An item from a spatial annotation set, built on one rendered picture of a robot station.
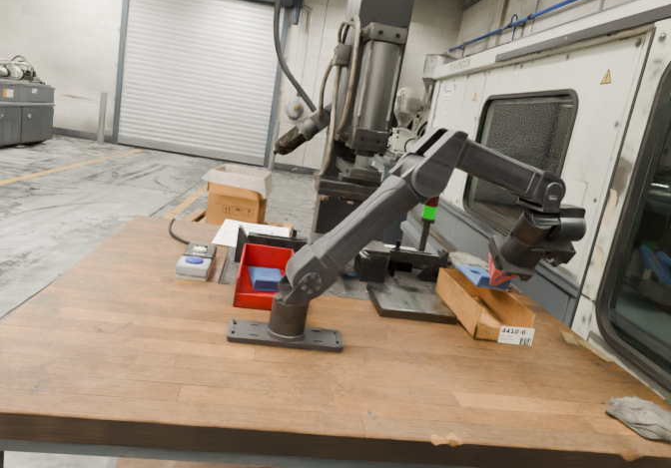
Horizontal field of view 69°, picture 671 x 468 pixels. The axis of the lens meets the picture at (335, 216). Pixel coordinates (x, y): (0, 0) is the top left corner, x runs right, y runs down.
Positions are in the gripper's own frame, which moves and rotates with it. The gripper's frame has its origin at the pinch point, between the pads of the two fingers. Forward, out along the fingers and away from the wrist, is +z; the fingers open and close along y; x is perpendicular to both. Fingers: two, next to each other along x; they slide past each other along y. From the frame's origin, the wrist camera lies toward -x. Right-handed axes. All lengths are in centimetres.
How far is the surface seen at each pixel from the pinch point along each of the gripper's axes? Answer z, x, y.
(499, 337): 3.4, 0.3, -11.9
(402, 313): 6.8, 19.2, -6.4
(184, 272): 12, 66, 1
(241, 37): 365, 137, 884
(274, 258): 17, 47, 13
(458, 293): 5.5, 5.9, 0.0
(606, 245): -6.7, -27.6, 9.8
